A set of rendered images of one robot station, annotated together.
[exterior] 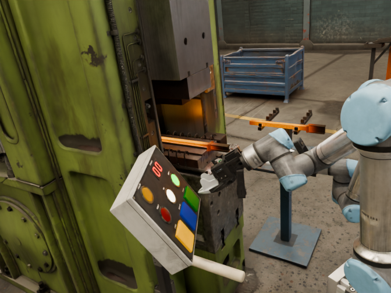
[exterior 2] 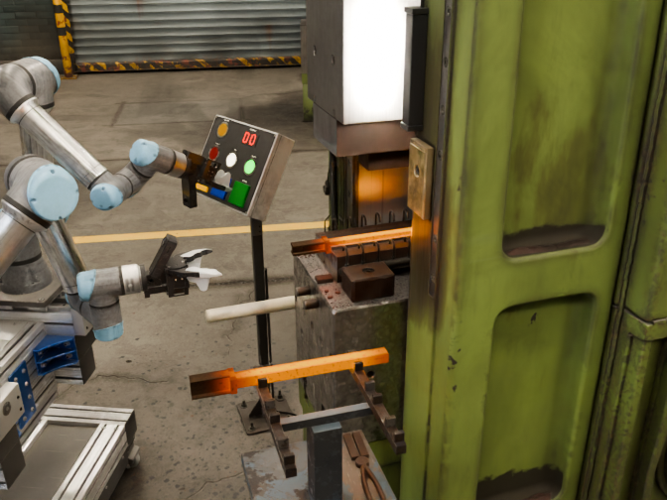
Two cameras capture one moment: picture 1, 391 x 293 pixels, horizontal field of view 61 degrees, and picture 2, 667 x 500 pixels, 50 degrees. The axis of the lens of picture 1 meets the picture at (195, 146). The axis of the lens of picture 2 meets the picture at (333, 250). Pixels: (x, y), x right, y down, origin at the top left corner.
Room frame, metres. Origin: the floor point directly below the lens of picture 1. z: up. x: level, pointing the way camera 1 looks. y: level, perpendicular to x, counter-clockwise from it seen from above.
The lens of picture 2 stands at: (2.59, -1.45, 1.82)
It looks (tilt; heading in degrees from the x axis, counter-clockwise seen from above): 25 degrees down; 129
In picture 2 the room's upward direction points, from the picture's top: straight up
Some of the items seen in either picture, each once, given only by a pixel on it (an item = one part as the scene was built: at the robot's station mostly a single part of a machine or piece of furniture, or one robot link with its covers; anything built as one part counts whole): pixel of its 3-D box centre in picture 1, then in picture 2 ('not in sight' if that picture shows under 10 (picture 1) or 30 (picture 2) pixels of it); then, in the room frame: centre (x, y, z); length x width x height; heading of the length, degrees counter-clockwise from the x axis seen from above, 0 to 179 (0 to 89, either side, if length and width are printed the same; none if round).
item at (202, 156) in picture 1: (172, 150); (394, 243); (1.55, 0.12, 0.96); 0.42 x 0.20 x 0.09; 57
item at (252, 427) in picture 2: not in sight; (266, 406); (0.93, 0.18, 0.05); 0.22 x 0.22 x 0.09; 57
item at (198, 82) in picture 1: (161, 81); (398, 121); (1.55, 0.12, 1.32); 0.42 x 0.20 x 0.10; 57
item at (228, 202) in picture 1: (182, 188); (402, 330); (1.60, 0.10, 0.69); 0.56 x 0.38 x 0.45; 57
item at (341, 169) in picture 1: (344, 168); (100, 285); (1.13, -0.58, 0.97); 0.11 x 0.08 x 0.09; 57
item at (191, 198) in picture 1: (190, 199); (239, 194); (1.00, 0.04, 1.01); 0.07 x 0.05 x 0.07; 172
